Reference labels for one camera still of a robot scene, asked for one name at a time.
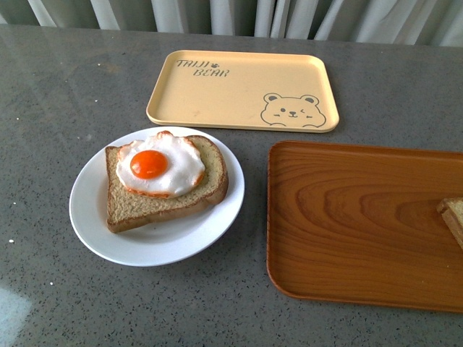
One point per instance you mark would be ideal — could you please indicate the white round plate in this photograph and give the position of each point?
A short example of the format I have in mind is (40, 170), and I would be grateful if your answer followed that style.
(154, 244)

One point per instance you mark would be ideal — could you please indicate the bread slice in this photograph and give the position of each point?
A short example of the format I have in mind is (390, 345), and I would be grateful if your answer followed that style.
(128, 210)
(451, 212)

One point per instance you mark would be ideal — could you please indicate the fried egg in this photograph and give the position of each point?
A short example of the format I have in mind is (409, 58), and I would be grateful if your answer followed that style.
(162, 165)

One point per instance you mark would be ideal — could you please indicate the yellow bear tray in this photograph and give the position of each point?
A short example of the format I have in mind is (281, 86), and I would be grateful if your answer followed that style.
(238, 90)

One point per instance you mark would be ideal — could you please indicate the brown wooden tray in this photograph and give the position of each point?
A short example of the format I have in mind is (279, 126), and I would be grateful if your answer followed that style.
(359, 224)

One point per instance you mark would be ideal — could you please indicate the grey curtain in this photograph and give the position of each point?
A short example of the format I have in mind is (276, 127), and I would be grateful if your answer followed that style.
(408, 22)

